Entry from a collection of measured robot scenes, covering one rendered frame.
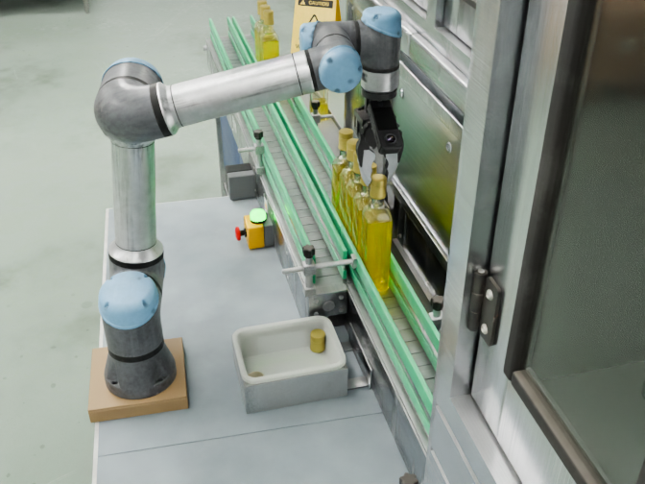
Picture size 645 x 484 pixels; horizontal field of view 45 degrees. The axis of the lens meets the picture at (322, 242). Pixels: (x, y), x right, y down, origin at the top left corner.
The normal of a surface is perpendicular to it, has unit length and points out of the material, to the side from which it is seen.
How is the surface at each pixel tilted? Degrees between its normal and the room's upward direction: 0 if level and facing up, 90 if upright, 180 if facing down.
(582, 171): 90
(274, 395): 90
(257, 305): 0
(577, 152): 90
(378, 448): 0
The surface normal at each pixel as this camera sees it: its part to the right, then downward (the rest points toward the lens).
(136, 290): 0.01, -0.77
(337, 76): 0.11, 0.52
